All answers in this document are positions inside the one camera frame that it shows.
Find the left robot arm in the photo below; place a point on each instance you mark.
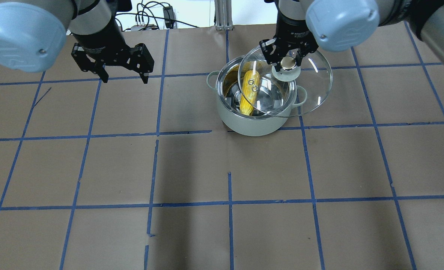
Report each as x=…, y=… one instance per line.
x=33, y=33

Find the aluminium frame post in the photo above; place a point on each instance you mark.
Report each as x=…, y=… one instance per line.
x=223, y=15

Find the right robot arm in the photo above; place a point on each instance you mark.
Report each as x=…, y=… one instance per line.
x=337, y=25

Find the pale green steel pot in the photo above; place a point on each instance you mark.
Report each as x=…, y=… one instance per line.
x=225, y=85

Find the yellow corn cob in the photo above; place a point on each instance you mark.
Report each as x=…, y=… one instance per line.
x=250, y=88

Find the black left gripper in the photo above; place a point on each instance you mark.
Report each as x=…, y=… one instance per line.
x=101, y=40

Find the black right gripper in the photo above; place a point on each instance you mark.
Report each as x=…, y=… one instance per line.
x=291, y=27

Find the glass pot lid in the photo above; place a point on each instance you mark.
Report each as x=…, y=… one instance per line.
x=292, y=92

